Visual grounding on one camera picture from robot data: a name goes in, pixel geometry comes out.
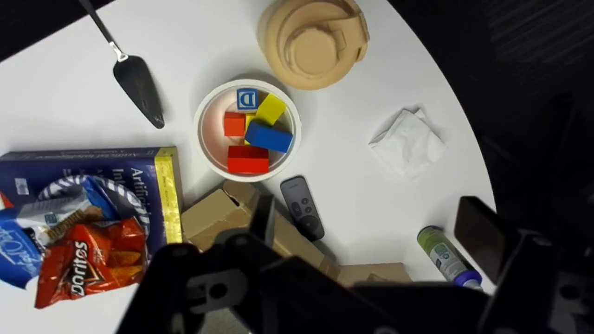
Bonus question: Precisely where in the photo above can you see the large red toy block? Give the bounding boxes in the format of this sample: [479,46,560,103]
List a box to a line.
[224,144,272,176]

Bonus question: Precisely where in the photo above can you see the blue snack bag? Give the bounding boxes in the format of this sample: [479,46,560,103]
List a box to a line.
[0,205,48,291]

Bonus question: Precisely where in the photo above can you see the wooden shape sorter cube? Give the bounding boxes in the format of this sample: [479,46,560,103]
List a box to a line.
[336,261,414,289]

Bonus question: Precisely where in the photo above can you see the white paper napkin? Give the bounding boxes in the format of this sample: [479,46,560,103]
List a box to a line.
[367,105,447,178]

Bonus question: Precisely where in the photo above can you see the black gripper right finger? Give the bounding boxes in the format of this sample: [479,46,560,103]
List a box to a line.
[453,194,594,334]

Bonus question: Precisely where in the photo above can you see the black cake server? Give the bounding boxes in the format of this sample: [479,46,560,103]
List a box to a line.
[76,0,167,129]

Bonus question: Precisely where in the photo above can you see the green blue spray bottle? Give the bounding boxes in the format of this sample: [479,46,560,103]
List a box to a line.
[415,224,484,291]

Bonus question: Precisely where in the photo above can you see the silver snack packet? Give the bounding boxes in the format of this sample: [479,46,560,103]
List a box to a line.
[16,194,104,244]

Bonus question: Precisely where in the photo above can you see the yellow toy block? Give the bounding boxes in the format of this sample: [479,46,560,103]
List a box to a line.
[254,90,289,126]

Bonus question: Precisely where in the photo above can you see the brown cardboard box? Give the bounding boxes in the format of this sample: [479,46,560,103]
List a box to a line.
[180,179,339,280]

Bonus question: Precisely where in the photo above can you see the blue letter block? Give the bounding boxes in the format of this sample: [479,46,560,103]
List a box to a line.
[235,87,269,114]

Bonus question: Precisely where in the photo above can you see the blue white rope toy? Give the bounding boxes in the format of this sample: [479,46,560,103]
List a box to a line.
[37,172,154,229]

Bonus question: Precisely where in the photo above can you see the red Doritos chip bag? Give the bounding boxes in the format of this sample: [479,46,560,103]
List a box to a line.
[33,216,150,309]

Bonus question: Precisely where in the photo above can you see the small red toy block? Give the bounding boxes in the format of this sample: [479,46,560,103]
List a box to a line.
[222,111,248,139]

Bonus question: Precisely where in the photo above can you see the blue toy block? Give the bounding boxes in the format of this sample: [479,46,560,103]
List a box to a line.
[243,120,295,153]

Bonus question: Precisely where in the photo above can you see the white round bowl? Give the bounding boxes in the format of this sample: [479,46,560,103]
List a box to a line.
[193,77,304,183]

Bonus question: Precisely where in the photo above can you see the tan insulated water bottle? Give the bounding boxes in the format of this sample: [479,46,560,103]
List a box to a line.
[256,0,371,92]

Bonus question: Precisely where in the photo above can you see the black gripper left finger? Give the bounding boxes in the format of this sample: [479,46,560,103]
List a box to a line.
[115,192,276,334]

